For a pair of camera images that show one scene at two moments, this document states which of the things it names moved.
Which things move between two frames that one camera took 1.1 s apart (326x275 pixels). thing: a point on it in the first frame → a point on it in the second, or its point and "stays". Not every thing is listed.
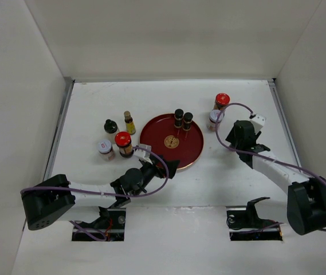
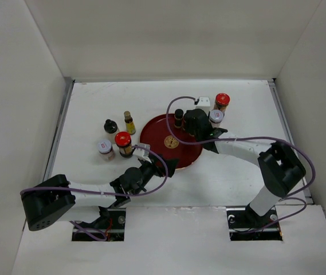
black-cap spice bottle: x=178 y=117 stays
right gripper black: x=231 y=137 → x=189 y=127
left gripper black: x=159 y=172 stays
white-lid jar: x=212 y=120 stays
